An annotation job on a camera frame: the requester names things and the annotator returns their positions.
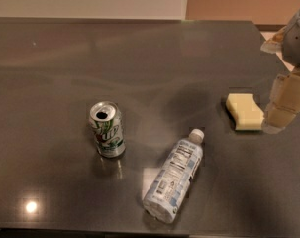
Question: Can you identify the clear plastic water bottle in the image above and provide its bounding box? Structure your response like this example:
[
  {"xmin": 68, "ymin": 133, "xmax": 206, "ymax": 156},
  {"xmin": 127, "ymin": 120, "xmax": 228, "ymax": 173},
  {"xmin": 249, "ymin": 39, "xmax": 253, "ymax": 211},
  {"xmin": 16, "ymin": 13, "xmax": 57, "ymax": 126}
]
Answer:
[{"xmin": 143, "ymin": 129, "xmax": 204, "ymax": 224}]

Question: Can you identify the yellow rectangular sponge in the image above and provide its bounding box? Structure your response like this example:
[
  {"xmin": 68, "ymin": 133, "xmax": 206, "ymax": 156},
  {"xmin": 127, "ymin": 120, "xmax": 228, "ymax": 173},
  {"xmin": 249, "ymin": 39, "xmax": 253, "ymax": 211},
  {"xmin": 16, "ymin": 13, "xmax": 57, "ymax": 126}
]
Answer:
[{"xmin": 226, "ymin": 93, "xmax": 263, "ymax": 131}]

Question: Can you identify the green and silver soda can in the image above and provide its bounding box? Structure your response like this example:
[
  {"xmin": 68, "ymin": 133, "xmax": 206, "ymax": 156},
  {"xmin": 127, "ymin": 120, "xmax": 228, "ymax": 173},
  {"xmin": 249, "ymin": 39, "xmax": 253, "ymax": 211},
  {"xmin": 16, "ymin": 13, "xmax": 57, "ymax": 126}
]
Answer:
[{"xmin": 89, "ymin": 101, "xmax": 126, "ymax": 158}]

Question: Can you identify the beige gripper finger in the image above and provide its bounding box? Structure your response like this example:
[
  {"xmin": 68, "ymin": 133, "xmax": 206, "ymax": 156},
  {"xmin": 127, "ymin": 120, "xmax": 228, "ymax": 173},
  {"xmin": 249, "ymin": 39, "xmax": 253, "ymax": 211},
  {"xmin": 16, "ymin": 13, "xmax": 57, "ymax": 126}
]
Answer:
[
  {"xmin": 260, "ymin": 27, "xmax": 286, "ymax": 54},
  {"xmin": 262, "ymin": 68, "xmax": 300, "ymax": 134}
]

